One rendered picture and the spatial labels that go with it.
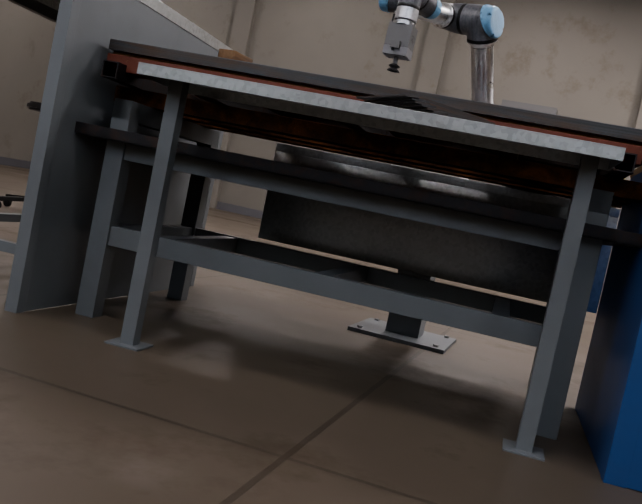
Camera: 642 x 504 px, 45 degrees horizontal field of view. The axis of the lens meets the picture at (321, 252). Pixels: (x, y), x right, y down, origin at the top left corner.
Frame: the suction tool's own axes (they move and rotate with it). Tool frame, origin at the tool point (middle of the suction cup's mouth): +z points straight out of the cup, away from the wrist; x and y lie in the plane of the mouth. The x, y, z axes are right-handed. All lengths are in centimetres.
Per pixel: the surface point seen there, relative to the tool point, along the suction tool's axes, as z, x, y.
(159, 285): 95, 24, -84
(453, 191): 32, 39, 21
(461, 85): -171, 848, -187
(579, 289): 55, -31, 76
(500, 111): 14, -37, 45
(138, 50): 17, -52, -62
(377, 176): 32.9, 35.4, -8.3
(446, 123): 24, -70, 40
